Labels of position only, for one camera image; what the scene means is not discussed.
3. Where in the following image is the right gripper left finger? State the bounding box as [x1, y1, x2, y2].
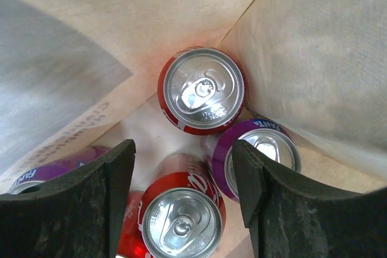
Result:
[1, 140, 135, 257]

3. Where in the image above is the purple fanta can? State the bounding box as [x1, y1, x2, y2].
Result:
[201, 118, 301, 202]

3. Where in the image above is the red cola can three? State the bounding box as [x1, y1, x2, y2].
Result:
[116, 190, 147, 257]

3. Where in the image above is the purple fanta can two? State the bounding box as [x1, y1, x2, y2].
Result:
[7, 146, 110, 195]

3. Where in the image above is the red cola can two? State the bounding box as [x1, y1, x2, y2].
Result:
[138, 172, 226, 257]

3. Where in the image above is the red cola can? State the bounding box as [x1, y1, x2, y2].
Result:
[157, 47, 246, 135]

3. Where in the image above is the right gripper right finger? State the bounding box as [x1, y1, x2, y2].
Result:
[232, 140, 386, 257]

